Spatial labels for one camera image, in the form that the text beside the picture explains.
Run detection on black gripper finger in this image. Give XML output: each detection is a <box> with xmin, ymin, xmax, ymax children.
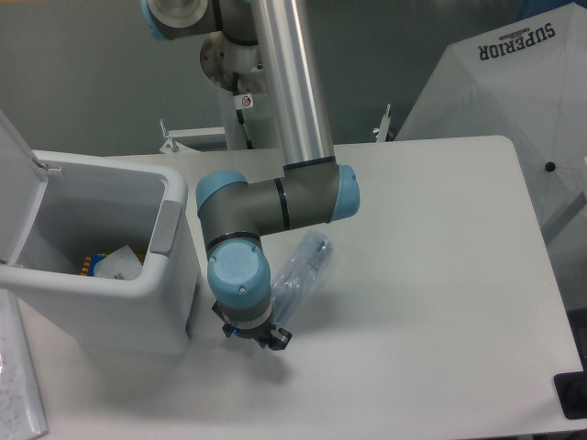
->
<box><xmin>256</xmin><ymin>325</ymin><xmax>293</xmax><ymax>351</ymax></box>
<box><xmin>212</xmin><ymin>301</ymin><xmax>235</xmax><ymax>337</ymax></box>

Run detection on black cable on pedestal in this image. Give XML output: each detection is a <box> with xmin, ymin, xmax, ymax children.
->
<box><xmin>230</xmin><ymin>71</ymin><xmax>255</xmax><ymax>150</ymax></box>

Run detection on white metal base bracket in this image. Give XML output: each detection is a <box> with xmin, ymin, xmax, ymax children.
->
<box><xmin>159</xmin><ymin>104</ymin><xmax>397</xmax><ymax>154</ymax></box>

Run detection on clear plastic water bottle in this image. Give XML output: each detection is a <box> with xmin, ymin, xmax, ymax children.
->
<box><xmin>271</xmin><ymin>230</ymin><xmax>334</xmax><ymax>327</ymax></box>

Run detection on white umbrella with lettering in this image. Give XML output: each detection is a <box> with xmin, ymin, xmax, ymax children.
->
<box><xmin>397</xmin><ymin>3</ymin><xmax>586</xmax><ymax>223</ymax></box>

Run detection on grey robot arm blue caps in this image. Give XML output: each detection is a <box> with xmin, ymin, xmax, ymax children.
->
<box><xmin>141</xmin><ymin>1</ymin><xmax>360</xmax><ymax>351</ymax></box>

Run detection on clear plastic wrapper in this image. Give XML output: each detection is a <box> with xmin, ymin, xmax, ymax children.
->
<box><xmin>94</xmin><ymin>246</ymin><xmax>142</xmax><ymax>281</ymax></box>

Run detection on blue yellow snack package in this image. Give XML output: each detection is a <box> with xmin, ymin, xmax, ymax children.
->
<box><xmin>80</xmin><ymin>252</ymin><xmax>146</xmax><ymax>277</ymax></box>

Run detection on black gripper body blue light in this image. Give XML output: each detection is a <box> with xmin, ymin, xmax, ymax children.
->
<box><xmin>222</xmin><ymin>318</ymin><xmax>273</xmax><ymax>343</ymax></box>

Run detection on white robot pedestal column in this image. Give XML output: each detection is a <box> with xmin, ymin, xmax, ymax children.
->
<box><xmin>200</xmin><ymin>31</ymin><xmax>281</xmax><ymax>149</ymax></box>

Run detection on white trash can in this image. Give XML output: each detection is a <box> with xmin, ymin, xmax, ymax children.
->
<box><xmin>1</xmin><ymin>118</ymin><xmax>200</xmax><ymax>355</ymax></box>

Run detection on black device at edge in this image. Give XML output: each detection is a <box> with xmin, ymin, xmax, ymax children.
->
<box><xmin>554</xmin><ymin>371</ymin><xmax>586</xmax><ymax>420</ymax></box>

